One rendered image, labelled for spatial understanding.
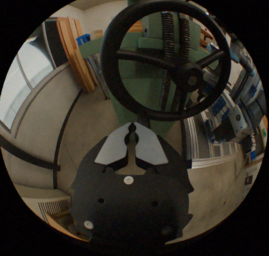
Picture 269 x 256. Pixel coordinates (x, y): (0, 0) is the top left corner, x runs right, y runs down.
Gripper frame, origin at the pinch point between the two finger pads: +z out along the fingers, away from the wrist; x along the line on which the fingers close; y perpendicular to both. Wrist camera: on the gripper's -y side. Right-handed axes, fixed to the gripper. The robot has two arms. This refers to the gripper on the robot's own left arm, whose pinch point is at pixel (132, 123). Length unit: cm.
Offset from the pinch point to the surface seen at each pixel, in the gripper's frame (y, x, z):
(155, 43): -16.6, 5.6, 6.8
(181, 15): -24.5, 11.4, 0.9
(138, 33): -24.4, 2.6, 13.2
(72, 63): -71, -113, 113
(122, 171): 70, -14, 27
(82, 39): -80, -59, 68
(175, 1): -18.9, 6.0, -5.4
